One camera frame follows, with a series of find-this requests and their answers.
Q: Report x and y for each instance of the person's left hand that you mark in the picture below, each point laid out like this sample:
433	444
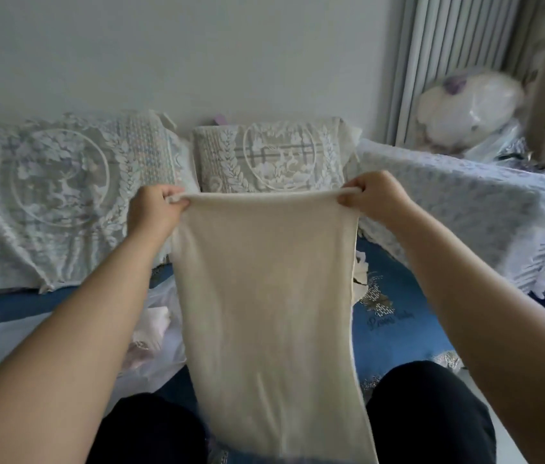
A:
154	212

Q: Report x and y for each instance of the person's right hand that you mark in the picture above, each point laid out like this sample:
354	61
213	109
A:
379	198

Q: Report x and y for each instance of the cream cloth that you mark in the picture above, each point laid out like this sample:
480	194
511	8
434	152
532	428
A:
359	270

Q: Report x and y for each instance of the pink towel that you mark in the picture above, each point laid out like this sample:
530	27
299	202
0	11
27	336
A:
149	333

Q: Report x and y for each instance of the cream blue-striped towel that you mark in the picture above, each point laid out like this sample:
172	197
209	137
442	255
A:
272	309

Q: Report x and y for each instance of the translucent plastic zip bag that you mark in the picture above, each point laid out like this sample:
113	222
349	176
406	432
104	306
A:
161	381

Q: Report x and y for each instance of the person's left forearm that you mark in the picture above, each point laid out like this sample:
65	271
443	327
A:
69	357

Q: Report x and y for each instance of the person's right forearm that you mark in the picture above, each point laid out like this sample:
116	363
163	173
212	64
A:
495	333

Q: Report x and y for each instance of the clear crumpled plastic bag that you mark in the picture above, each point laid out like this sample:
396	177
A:
499	144

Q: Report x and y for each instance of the person's black trousers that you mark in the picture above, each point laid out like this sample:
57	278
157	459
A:
422	415

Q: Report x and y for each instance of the white deer lace cover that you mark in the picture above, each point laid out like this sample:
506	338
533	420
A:
60	178
272	154

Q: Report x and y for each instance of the white plastic-wrapped bundle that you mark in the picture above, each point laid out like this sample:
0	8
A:
466	111

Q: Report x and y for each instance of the blue embroidered seat cover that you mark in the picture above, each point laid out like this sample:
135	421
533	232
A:
398	333

